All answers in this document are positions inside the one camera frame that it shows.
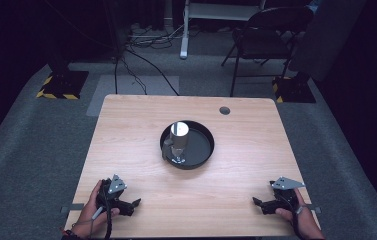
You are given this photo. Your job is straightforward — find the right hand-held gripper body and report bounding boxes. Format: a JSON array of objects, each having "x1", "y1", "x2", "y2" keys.
[{"x1": 261, "y1": 176, "x2": 306, "y2": 216}]

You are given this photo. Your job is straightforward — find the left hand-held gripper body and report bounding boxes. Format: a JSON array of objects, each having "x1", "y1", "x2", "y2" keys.
[{"x1": 95, "y1": 173, "x2": 134, "y2": 217}]

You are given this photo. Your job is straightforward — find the silver metal goblet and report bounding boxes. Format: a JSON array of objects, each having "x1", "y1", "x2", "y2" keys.
[{"x1": 163, "y1": 121, "x2": 190, "y2": 165}]

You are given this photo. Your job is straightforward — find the black round tray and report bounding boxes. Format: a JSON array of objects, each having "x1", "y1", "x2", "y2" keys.
[{"x1": 159, "y1": 120, "x2": 216, "y2": 171}]

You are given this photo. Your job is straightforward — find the person's left hand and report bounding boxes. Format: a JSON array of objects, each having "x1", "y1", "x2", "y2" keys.
[{"x1": 71, "y1": 179, "x2": 121, "y2": 239}]

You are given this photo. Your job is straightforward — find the person's right hand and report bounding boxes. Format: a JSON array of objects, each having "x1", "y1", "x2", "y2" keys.
[{"x1": 275, "y1": 187, "x2": 326, "y2": 240}]

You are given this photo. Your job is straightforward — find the grey table clamp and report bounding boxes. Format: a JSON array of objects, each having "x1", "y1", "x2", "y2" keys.
[
  {"x1": 304, "y1": 204, "x2": 322, "y2": 215},
  {"x1": 60, "y1": 202, "x2": 86, "y2": 215}
]

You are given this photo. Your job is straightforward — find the black striped stand base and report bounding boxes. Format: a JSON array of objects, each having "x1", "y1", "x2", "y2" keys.
[
  {"x1": 272, "y1": 75, "x2": 317, "y2": 104},
  {"x1": 36, "y1": 69, "x2": 90, "y2": 101}
]

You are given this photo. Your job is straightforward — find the grey floor mat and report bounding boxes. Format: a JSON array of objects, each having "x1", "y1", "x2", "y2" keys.
[{"x1": 86, "y1": 74, "x2": 181, "y2": 117}]

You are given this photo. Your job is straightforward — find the black folding chair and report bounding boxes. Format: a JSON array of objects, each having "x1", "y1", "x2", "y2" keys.
[{"x1": 221, "y1": 5, "x2": 314, "y2": 98}]

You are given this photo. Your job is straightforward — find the grey upright panel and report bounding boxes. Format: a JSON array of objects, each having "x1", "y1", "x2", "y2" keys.
[{"x1": 288, "y1": 0, "x2": 368, "y2": 83}]

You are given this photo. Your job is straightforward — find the black floor cable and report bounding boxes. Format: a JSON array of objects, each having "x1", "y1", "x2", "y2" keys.
[{"x1": 113, "y1": 46, "x2": 181, "y2": 97}]

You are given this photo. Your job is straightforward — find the bundle of floor cables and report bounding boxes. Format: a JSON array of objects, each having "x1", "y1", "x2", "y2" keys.
[{"x1": 122, "y1": 22, "x2": 185, "y2": 50}]

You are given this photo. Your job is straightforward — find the white desk frame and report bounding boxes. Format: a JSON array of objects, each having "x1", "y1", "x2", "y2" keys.
[{"x1": 179, "y1": 0, "x2": 268, "y2": 61}]

